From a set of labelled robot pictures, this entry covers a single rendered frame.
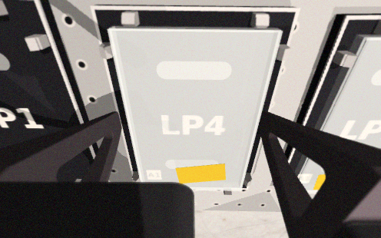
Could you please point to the grey perforated base plate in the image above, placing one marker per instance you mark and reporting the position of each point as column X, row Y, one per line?
column 79, row 36

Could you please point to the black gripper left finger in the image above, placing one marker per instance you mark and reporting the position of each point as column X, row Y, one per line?
column 38, row 159

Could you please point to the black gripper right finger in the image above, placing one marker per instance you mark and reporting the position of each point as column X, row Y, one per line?
column 351, row 191

